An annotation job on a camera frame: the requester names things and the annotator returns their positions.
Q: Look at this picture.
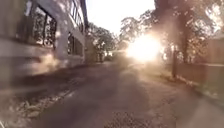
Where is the large white building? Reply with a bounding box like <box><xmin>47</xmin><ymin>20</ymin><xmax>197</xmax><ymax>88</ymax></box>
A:
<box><xmin>0</xmin><ymin>0</ymin><xmax>91</xmax><ymax>78</ymax></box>

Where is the leaf-strewn ground strip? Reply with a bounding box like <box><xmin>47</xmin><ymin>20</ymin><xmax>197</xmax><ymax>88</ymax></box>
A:
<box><xmin>0</xmin><ymin>66</ymin><xmax>91</xmax><ymax>128</ymax></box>

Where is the row of trees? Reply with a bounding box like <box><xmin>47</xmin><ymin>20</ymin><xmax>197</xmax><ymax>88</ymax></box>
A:
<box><xmin>118</xmin><ymin>0</ymin><xmax>224</xmax><ymax>68</ymax></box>

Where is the fence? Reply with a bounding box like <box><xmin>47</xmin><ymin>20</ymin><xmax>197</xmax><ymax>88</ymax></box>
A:
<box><xmin>176</xmin><ymin>39</ymin><xmax>224</xmax><ymax>98</ymax></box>

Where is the grey asphalt path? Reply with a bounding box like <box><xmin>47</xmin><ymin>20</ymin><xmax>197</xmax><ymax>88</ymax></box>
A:
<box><xmin>19</xmin><ymin>61</ymin><xmax>224</xmax><ymax>128</ymax></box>

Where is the pole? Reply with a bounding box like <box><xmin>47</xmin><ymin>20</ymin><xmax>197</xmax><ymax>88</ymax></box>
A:
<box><xmin>171</xmin><ymin>46</ymin><xmax>179</xmax><ymax>80</ymax></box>

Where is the distant group of trees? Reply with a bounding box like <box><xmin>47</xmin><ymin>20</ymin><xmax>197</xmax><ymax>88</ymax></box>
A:
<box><xmin>87</xmin><ymin>22</ymin><xmax>118</xmax><ymax>63</ymax></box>

